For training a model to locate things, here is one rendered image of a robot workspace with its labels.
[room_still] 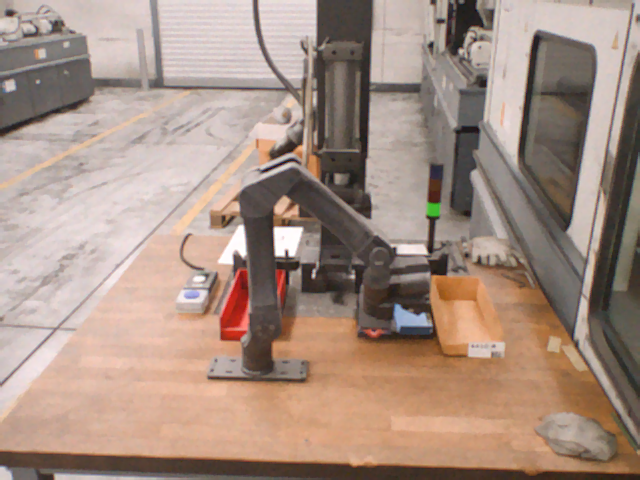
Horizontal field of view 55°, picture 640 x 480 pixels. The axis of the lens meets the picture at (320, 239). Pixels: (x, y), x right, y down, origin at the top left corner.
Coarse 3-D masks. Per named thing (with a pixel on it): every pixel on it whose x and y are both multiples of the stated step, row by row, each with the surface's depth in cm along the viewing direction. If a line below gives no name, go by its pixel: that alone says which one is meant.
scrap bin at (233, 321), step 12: (240, 276) 156; (240, 288) 157; (228, 300) 141; (240, 300) 152; (228, 312) 142; (240, 312) 146; (228, 324) 141; (240, 324) 141; (228, 336) 135; (240, 336) 135
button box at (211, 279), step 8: (184, 240) 188; (192, 264) 171; (192, 272) 161; (208, 272) 161; (216, 272) 162; (192, 280) 157; (208, 280) 157; (216, 280) 161; (184, 288) 153; (192, 288) 153; (200, 288) 153; (208, 288) 153
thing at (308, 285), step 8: (304, 272) 155; (312, 272) 155; (336, 272) 154; (344, 272) 154; (360, 272) 154; (304, 280) 156; (312, 280) 155; (320, 280) 155; (360, 280) 155; (304, 288) 156; (312, 288) 156; (320, 288) 156
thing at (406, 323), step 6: (396, 306) 145; (396, 312) 143; (402, 312) 143; (396, 318) 140; (402, 318) 140; (408, 318) 140; (414, 318) 140; (420, 318) 140; (426, 318) 140; (402, 324) 137; (408, 324) 137; (414, 324) 137; (420, 324) 137; (426, 324) 137; (402, 330) 134; (408, 330) 134; (414, 330) 134; (420, 330) 134; (426, 330) 134
